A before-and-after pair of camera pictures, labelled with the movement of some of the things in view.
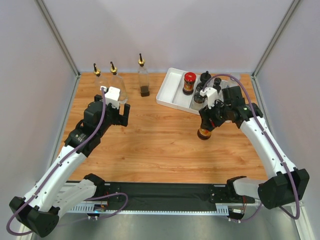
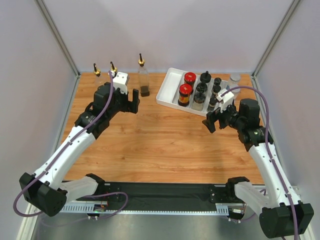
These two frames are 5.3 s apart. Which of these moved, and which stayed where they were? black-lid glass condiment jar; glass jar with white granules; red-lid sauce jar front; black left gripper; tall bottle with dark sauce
Moved: black left gripper
Stayed: black-lid glass condiment jar; red-lid sauce jar front; tall bottle with dark sauce; glass jar with white granules
